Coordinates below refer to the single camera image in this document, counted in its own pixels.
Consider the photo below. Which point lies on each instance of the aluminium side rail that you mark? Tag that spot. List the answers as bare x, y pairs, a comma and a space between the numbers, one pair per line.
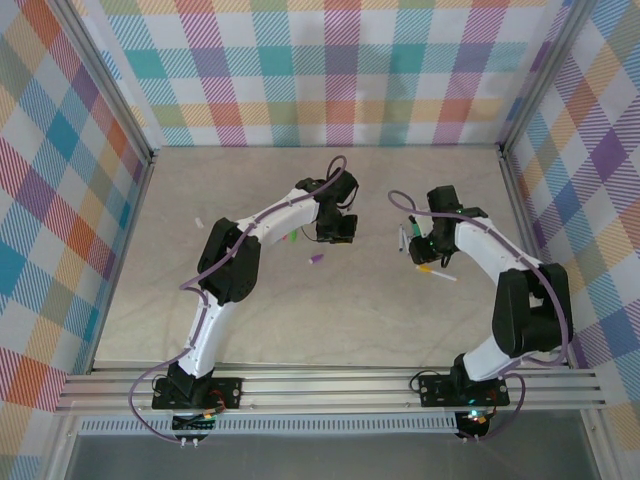
120, 265
525, 225

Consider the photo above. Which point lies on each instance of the aluminium corner post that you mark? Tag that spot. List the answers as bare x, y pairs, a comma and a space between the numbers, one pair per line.
541, 75
116, 95

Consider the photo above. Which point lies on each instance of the aluminium front rail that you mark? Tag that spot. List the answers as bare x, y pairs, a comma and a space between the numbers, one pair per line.
325, 390

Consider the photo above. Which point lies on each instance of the purple pen cap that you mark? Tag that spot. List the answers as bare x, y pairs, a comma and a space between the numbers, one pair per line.
317, 258

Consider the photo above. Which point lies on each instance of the black connector box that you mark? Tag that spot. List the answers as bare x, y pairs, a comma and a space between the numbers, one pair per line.
195, 424
475, 419

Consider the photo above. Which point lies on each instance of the green pen cap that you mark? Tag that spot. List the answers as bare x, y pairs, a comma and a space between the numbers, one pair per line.
294, 235

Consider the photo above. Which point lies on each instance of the blue and white marker pen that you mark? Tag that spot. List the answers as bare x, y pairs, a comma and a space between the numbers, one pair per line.
400, 240

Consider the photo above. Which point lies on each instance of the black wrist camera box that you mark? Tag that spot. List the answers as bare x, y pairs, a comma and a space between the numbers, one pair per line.
342, 189
444, 200

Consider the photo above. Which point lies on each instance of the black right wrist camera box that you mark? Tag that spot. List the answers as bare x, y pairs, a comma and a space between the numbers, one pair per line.
444, 200

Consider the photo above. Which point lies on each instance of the grey metal panel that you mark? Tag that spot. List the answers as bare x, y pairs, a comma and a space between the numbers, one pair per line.
325, 460

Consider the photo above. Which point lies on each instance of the yellow and white marker pen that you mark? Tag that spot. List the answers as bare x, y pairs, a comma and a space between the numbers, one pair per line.
440, 274

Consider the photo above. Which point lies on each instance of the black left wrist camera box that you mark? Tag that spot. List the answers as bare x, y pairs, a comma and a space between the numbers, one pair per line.
342, 189

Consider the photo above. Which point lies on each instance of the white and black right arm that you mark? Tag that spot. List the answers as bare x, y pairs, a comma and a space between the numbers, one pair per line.
485, 245

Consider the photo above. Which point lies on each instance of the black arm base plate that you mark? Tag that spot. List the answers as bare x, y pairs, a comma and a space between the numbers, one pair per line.
435, 392
230, 387

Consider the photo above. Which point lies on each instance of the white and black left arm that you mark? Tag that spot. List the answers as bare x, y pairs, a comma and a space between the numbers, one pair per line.
205, 345

